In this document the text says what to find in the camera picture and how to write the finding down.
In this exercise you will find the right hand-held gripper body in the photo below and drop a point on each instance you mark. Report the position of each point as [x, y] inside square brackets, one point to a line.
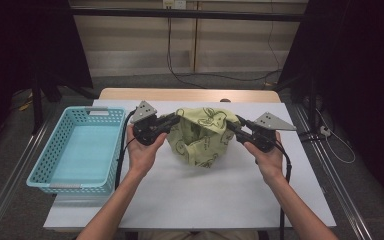
[263, 136]

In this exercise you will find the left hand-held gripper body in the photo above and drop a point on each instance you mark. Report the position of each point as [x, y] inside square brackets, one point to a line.
[146, 130]

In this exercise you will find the green printed baby pants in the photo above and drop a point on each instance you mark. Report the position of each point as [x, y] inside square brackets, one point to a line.
[200, 140]

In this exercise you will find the blue perforated plastic basket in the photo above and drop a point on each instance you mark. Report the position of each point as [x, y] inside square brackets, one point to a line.
[80, 153]

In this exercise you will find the person's left hand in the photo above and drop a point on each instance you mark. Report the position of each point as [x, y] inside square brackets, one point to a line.
[141, 156]

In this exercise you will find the person's right hand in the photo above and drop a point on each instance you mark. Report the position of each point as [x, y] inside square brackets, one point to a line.
[271, 163]

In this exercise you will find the black metal stand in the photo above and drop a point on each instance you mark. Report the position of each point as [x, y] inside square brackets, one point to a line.
[311, 100]
[37, 106]

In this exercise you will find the white power plug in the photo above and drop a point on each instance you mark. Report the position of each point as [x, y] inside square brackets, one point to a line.
[325, 131]

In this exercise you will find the black curtain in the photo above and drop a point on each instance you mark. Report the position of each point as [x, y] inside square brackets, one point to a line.
[20, 40]
[356, 66]

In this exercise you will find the metal floor rail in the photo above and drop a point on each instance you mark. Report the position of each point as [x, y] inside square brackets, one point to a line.
[340, 186]
[10, 186]

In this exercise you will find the white wall socket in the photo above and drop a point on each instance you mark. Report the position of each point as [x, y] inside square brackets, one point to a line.
[174, 4]

